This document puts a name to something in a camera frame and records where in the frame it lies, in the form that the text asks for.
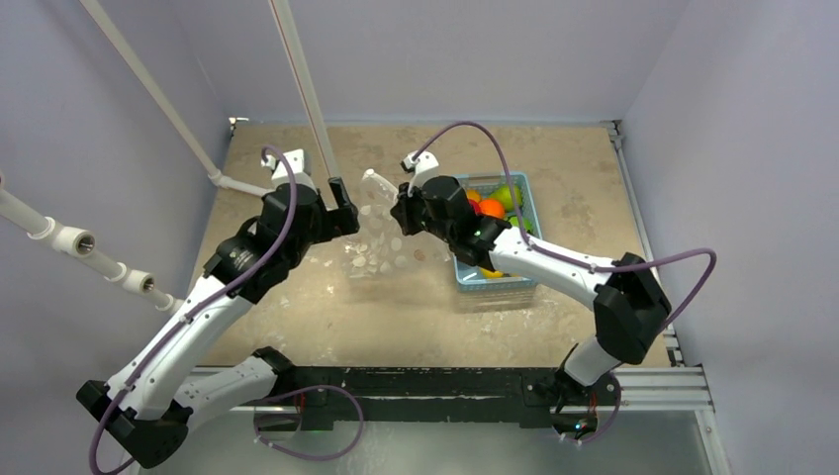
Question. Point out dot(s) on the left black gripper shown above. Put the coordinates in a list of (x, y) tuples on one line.
[(336, 221)]

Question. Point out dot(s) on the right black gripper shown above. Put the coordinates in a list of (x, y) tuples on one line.
[(407, 214)]

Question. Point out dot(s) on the white vertical pole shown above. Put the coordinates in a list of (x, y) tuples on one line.
[(292, 44)]

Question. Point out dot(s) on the yellow lemon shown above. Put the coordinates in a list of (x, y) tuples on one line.
[(492, 274)]

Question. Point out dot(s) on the smooth red apple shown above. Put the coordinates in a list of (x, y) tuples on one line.
[(475, 207)]

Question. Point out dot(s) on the green pear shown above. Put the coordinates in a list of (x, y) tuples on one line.
[(509, 197)]

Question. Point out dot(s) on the yellow mango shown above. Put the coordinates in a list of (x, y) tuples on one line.
[(473, 195)]

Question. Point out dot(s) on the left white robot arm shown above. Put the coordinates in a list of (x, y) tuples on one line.
[(149, 408)]

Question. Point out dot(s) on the orange fruit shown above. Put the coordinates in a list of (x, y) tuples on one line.
[(492, 208)]

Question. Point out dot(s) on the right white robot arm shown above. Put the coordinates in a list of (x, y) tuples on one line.
[(629, 306)]

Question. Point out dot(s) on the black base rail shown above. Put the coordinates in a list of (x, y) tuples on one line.
[(530, 397)]

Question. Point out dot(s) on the clear dotted zip bag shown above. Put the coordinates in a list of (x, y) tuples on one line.
[(380, 249)]

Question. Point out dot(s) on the green striped melon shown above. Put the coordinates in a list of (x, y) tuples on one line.
[(515, 221)]

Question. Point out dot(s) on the wrist white camera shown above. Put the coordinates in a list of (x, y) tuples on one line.
[(288, 166), (422, 166)]

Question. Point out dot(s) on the light blue plastic basket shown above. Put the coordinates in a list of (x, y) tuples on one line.
[(507, 256)]

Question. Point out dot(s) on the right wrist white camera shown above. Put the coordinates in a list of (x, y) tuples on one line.
[(422, 166)]

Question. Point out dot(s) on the white pvc pipe frame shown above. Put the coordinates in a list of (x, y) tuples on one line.
[(82, 245)]

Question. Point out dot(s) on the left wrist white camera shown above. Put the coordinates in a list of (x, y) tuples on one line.
[(288, 166)]

